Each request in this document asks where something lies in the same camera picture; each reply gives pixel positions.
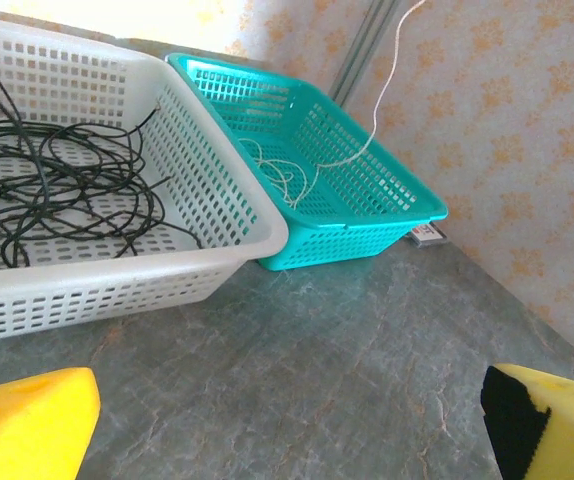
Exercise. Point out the teal plastic basket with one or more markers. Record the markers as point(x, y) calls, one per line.
point(342, 240)

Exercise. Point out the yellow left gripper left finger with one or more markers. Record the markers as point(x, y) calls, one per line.
point(22, 430)

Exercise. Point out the white plastic basket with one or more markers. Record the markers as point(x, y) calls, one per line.
point(117, 280)

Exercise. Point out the black and white card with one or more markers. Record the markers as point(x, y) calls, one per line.
point(424, 232)

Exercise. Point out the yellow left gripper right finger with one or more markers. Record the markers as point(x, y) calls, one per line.
point(567, 440)

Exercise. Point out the aluminium frame post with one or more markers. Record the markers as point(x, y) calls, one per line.
point(362, 50)

